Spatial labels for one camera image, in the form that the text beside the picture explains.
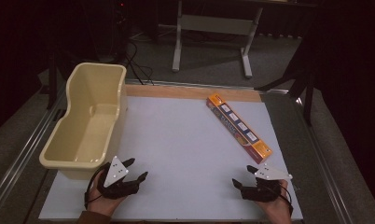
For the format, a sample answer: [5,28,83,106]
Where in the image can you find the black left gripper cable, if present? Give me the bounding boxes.
[83,162,112,210]

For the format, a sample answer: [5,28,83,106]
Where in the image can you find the black metal post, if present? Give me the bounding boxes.
[46,46,72,110]

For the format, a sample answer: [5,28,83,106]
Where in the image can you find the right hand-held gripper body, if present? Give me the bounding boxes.
[240,162,294,202]

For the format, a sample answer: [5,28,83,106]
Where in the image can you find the cream plastic bin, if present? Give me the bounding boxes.
[38,62,128,181]

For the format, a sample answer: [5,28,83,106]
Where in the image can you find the white metal stand frame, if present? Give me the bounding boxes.
[172,0,265,79]

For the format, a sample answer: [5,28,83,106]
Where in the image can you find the black floor cables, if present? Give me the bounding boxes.
[124,39,156,86]

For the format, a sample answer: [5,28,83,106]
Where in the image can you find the white table mat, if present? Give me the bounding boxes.
[38,95,304,222]

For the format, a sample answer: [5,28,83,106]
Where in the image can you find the person's left hand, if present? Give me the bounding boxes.
[87,169,128,217]

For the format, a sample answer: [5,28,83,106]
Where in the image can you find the metal rail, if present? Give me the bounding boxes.
[295,96,355,224]
[0,90,67,217]

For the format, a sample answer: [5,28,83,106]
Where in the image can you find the person's right hand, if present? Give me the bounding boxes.
[255,178,293,224]

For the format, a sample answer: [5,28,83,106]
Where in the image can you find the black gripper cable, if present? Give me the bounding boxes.
[277,179,295,217]
[83,162,112,210]

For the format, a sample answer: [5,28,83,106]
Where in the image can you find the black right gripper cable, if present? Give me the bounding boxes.
[277,179,295,217]

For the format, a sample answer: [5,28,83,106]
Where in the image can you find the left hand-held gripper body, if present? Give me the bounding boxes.
[96,155,141,201]

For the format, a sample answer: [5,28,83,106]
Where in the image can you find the black stand legs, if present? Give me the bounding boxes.
[255,59,316,127]

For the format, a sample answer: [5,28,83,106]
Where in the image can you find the dark equipment tower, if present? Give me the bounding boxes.
[110,0,132,63]

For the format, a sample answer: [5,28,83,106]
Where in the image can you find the long orange and blue box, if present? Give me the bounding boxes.
[206,92,273,164]

